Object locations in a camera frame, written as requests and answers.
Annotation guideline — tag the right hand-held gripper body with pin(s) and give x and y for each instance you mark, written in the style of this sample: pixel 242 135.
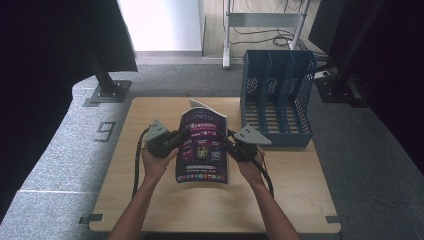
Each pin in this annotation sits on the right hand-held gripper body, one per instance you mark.
pixel 248 146

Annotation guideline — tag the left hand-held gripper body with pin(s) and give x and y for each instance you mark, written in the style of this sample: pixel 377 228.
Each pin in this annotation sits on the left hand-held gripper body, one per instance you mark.
pixel 160 141

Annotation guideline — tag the purple glossy magazine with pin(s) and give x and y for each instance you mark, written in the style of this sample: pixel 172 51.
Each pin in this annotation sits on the purple glossy magazine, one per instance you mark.
pixel 201 153

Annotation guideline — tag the blue plastic file rack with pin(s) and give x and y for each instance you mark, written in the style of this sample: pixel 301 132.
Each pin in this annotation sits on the blue plastic file rack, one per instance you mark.
pixel 276 140

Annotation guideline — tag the person's right hand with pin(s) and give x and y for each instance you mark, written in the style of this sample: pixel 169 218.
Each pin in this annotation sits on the person's right hand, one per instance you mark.
pixel 251 171

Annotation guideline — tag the person's left hand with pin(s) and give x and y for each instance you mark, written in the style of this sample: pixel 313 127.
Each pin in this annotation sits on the person's left hand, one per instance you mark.
pixel 155 166

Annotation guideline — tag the grey tape floor mark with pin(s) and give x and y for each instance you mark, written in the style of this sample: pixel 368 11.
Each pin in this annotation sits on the grey tape floor mark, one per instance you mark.
pixel 106 131

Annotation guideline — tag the grey tape strip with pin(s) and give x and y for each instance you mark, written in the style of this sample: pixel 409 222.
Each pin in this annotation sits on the grey tape strip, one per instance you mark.
pixel 90 218
pixel 332 219

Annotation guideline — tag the white power strip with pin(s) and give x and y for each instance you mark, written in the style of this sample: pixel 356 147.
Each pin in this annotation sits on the white power strip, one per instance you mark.
pixel 322 74

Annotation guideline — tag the white board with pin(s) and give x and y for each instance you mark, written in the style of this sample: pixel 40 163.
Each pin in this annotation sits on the white board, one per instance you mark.
pixel 160 23

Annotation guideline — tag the white metal stand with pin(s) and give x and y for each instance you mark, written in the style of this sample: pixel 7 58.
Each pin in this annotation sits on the white metal stand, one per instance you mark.
pixel 263 20

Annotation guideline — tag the black curtain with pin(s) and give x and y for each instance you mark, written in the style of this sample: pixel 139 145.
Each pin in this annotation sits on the black curtain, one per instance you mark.
pixel 40 83
pixel 393 66

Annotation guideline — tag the black post with base plate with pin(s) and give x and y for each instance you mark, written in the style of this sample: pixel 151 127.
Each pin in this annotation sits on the black post with base plate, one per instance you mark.
pixel 108 88
pixel 336 88

